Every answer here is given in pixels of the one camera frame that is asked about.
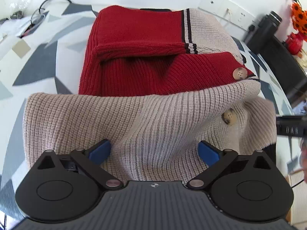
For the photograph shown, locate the red beige knit cardigan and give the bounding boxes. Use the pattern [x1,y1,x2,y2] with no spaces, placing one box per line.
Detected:
[23,6,276,182]

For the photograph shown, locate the person right hand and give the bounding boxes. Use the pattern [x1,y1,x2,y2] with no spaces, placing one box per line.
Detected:
[300,138,307,183]

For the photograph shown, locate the red vase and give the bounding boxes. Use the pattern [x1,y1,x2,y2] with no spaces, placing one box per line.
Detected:
[284,32,306,55]

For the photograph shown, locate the black thermos bottle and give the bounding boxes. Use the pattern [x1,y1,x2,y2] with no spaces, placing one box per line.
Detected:
[244,11,283,54]

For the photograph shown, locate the black power plug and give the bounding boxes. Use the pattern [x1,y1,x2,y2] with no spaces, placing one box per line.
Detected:
[248,24,256,32]

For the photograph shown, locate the orange artificial flowers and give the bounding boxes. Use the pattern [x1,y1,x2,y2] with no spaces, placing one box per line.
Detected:
[290,0,307,35]

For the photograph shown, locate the geometric pattern desk mat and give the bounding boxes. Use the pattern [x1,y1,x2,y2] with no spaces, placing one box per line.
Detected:
[0,2,296,221]

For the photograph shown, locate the white wall socket panel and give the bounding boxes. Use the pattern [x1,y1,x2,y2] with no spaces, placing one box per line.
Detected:
[198,0,255,31]

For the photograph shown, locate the grey usb cable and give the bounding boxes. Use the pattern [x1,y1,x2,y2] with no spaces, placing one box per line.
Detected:
[21,8,49,37]

